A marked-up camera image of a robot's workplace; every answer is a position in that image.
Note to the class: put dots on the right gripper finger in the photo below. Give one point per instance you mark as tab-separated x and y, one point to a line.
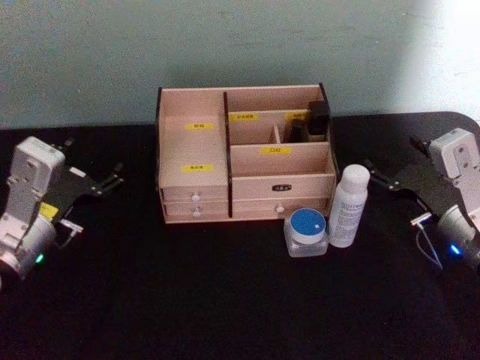
380	178
420	145

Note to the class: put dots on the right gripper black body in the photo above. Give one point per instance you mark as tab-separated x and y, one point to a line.
423	183

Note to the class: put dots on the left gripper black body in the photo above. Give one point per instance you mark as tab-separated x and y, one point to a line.
71	187

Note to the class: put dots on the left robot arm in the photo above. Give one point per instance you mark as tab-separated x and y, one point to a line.
33	168

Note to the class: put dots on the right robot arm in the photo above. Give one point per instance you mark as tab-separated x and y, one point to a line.
455	150

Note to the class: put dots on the white plastic bottle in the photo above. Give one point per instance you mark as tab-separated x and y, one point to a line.
348	210

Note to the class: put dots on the small wooden drawer white knob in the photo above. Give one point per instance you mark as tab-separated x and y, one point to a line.
180	194
180	212

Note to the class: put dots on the black square bottle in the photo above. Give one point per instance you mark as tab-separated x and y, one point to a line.
318	116

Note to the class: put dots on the pale wooden desk organizer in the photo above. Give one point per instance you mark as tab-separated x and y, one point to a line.
195	146

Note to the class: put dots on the clear jar blue lid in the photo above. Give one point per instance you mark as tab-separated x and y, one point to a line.
305	232

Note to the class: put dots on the small black tube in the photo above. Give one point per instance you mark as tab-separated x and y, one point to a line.
299	131

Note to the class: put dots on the wide wooden drawer white knob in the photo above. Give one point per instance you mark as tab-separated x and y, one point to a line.
255	208

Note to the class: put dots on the black table cloth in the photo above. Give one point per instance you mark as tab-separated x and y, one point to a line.
210	300

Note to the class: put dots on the pale green wall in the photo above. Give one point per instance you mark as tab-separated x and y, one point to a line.
225	41

